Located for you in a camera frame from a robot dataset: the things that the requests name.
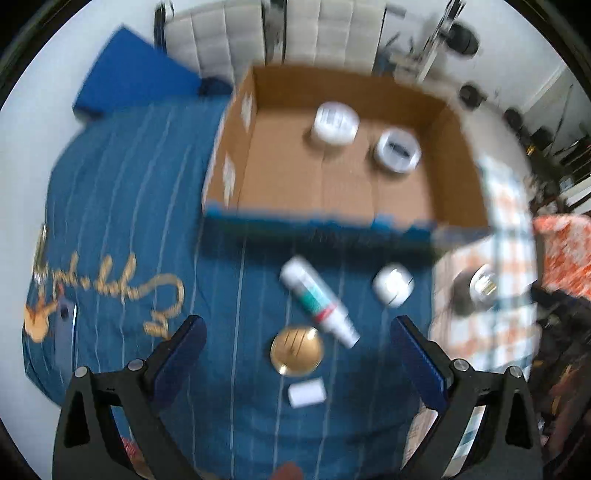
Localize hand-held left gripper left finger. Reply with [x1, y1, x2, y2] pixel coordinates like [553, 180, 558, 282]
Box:
[53, 316, 208, 480]

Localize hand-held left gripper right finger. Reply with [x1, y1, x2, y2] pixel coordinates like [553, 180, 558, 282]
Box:
[390, 315, 542, 480]

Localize small white jar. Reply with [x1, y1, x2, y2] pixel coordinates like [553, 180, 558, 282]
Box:
[372, 264, 414, 308]

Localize small white rectangular box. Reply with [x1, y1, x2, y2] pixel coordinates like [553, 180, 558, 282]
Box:
[287, 379, 325, 408]

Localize gold round tin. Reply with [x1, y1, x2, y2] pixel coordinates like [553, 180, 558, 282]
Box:
[270, 325, 324, 376]

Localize white toothpaste tube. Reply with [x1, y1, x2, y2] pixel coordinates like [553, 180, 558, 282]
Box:
[279, 257, 361, 349]

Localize white round jar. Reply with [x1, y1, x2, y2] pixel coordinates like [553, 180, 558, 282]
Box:
[374, 130, 422, 173]

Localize cardboard box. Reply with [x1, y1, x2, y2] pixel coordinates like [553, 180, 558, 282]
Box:
[202, 65, 491, 252]

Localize white jar with label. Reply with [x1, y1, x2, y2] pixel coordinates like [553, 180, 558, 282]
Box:
[310, 102, 360, 147]

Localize blue striped blanket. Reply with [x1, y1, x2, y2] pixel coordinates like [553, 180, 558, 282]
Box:
[22, 98, 437, 480]

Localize round silver object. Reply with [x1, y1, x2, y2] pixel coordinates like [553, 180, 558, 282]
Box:
[468, 265, 499, 303]

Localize checkered orange white cloth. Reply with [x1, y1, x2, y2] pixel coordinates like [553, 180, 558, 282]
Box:
[402, 157, 543, 476]

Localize light blue flat object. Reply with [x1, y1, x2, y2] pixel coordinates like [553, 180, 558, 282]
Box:
[54, 299, 77, 384]

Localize orange patterned cloth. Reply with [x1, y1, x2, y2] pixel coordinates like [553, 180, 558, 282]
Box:
[533, 215, 591, 298]

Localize blue pillow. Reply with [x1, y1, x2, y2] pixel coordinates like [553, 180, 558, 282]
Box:
[72, 28, 201, 120]

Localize white padded chairs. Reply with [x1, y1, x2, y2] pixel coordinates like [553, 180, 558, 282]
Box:
[164, 0, 384, 79]

